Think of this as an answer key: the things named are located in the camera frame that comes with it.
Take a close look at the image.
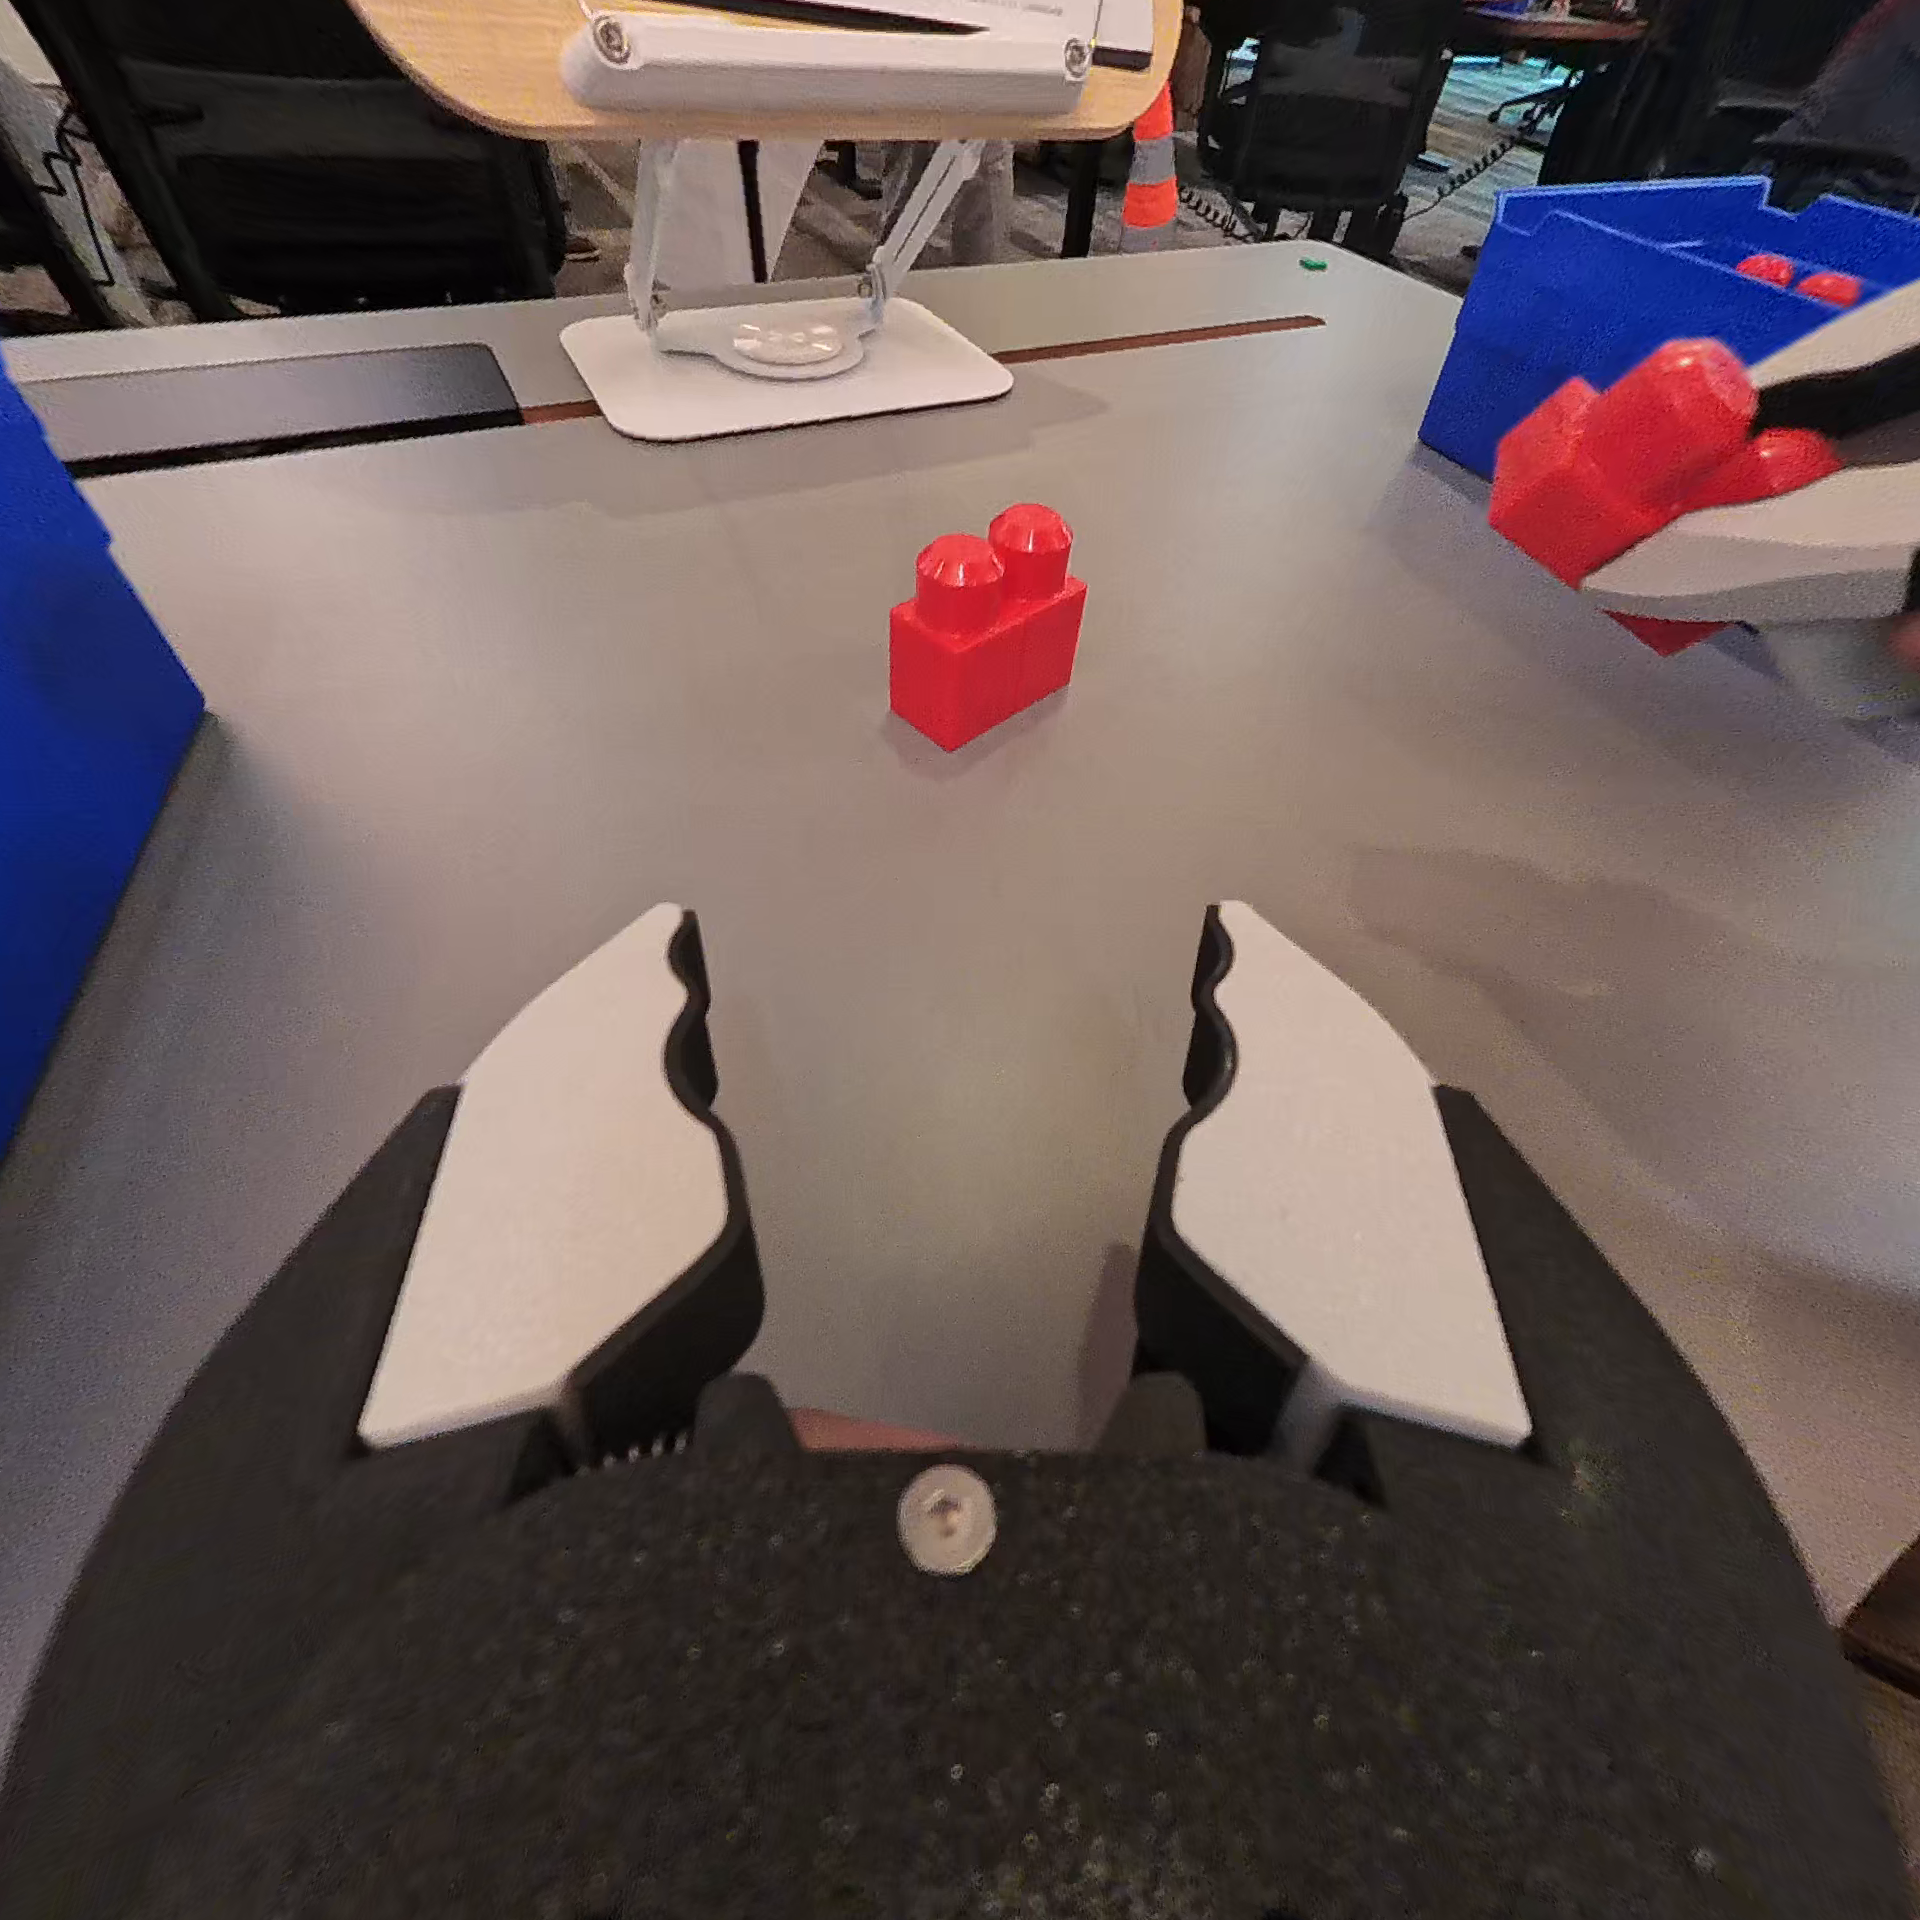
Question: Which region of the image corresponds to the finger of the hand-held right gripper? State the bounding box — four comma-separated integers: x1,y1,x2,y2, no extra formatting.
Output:
1740,280,1920,452
1582,450,1920,638

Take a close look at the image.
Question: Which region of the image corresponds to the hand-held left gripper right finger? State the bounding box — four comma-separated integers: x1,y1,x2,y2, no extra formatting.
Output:
1135,899,1537,1458

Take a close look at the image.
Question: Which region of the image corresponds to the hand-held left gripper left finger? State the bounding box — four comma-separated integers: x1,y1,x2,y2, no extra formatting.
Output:
358,905,768,1458

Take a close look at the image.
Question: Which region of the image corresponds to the blue plastic bin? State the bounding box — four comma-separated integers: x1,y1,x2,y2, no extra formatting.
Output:
0,359,206,1158
1421,174,1920,482

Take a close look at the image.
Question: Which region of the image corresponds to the red two-stud toy block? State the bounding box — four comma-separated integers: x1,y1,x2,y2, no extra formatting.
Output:
888,502,1088,752

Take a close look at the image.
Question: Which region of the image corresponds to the orange traffic cone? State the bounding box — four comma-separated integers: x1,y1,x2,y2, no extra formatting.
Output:
1123,84,1183,241

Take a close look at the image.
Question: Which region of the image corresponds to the black flat panel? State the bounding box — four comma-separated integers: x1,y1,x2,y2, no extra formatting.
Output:
17,339,519,476

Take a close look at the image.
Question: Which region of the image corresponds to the white book stand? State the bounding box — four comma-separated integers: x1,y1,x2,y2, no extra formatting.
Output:
563,9,1107,444

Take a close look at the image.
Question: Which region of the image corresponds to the black office chair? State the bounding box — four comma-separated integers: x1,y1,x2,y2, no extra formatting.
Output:
30,0,573,317

